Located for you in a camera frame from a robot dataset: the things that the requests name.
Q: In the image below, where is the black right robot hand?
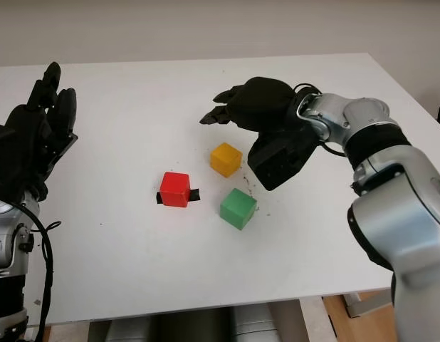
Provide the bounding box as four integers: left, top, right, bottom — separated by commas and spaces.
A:
199, 76, 306, 134

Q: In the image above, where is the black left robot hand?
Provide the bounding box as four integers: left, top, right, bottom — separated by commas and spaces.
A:
4, 61, 78, 201

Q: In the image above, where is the yellow cube block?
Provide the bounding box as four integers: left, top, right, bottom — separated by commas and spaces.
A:
210, 142, 243, 178

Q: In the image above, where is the green cube block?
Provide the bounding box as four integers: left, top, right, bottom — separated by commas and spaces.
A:
219, 187, 258, 232

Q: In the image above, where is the red cube block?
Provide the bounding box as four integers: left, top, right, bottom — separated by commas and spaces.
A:
159, 172, 191, 208

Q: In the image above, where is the black tape strip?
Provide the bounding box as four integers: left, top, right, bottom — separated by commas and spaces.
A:
155, 187, 201, 206

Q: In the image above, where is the grey robot thigh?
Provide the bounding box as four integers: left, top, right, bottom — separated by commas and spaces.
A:
234, 304, 278, 342
105, 316, 152, 342

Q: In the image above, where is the dark grey robot waist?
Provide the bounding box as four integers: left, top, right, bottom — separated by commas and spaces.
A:
150, 309, 235, 342

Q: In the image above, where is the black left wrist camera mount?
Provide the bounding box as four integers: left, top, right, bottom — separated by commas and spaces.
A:
0, 120, 28, 204

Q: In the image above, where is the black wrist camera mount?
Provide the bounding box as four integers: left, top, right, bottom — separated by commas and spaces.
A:
247, 120, 320, 192
0, 120, 28, 204

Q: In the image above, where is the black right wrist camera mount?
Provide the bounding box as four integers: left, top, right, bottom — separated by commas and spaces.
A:
247, 120, 320, 192

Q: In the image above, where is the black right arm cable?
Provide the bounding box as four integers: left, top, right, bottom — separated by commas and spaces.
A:
293, 83, 349, 157

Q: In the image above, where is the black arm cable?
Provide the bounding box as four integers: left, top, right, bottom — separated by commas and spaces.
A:
13, 201, 63, 342
293, 83, 349, 157

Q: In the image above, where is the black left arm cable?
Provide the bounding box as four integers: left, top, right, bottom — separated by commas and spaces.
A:
13, 201, 63, 342

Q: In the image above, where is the grey metal table bracket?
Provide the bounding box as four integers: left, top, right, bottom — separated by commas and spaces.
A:
344, 291, 395, 318

